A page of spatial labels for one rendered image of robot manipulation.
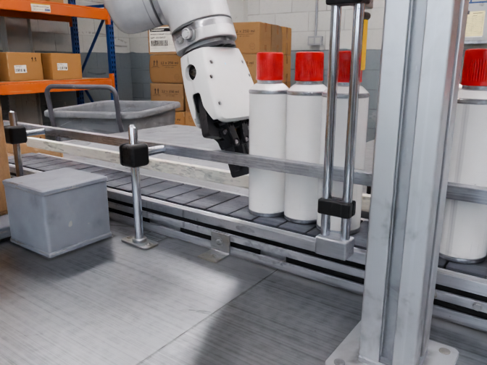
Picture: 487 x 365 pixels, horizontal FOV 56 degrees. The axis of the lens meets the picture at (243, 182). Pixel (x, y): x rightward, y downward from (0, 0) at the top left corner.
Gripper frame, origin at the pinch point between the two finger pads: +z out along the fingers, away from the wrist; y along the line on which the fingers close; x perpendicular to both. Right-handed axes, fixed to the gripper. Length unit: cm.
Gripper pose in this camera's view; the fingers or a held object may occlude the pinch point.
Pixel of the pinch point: (240, 161)
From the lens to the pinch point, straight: 62.1
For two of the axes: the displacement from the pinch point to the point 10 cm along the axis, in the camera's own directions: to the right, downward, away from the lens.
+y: 5.9, -2.1, 7.8
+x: -7.6, 1.9, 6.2
